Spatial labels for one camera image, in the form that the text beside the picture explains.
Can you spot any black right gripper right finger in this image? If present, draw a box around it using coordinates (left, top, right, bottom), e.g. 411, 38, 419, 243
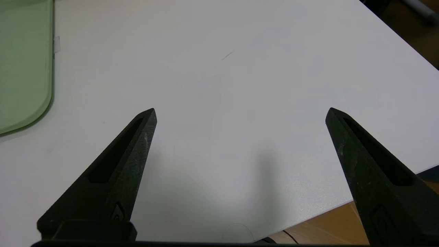
325, 108, 439, 247

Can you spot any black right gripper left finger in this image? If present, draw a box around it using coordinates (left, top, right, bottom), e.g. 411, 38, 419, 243
37, 108, 157, 242

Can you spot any light green plastic tray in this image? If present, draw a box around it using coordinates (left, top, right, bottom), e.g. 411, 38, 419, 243
0, 0, 55, 136

